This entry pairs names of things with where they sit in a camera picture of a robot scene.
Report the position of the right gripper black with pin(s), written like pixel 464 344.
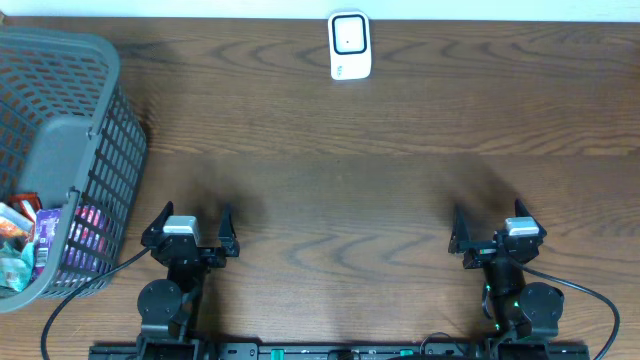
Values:
pixel 481 252

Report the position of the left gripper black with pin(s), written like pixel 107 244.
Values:
pixel 198 252

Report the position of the purple sanitary pad pack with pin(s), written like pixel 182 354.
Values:
pixel 45 230

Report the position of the teal snack packet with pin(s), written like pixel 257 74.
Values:
pixel 17 266

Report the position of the orange white snack packet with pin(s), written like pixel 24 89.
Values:
pixel 14 224

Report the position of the red-orange snack bar wrapper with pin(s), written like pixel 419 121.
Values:
pixel 27 204

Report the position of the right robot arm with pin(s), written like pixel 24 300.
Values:
pixel 526 314

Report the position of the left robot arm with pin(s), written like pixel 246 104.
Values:
pixel 169 306

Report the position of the white barcode scanner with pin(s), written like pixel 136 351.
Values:
pixel 349 45

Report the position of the grey plastic shopping basket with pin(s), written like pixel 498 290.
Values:
pixel 69 134

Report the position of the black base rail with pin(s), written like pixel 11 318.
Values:
pixel 437 349

